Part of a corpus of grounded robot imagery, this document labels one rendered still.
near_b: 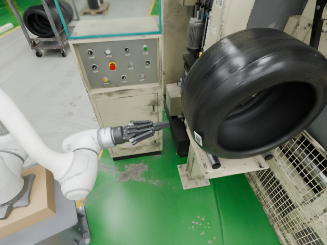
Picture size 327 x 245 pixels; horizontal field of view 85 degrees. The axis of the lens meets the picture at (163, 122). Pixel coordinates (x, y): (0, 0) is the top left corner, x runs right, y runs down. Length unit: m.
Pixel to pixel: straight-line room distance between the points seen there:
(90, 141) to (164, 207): 1.17
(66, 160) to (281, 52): 0.75
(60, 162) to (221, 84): 0.57
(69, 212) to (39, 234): 0.15
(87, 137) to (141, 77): 0.74
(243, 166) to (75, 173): 0.83
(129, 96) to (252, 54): 0.98
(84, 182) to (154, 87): 0.92
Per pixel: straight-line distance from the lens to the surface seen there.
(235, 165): 1.09
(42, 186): 1.20
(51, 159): 0.67
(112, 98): 1.42
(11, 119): 0.70
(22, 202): 1.18
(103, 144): 0.77
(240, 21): 0.94
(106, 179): 1.96
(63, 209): 1.20
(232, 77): 0.62
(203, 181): 1.89
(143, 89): 1.38
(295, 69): 0.69
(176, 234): 1.72
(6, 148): 1.15
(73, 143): 0.79
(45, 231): 1.20
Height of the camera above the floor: 1.67
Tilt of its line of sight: 45 degrees down
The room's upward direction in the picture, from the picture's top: straight up
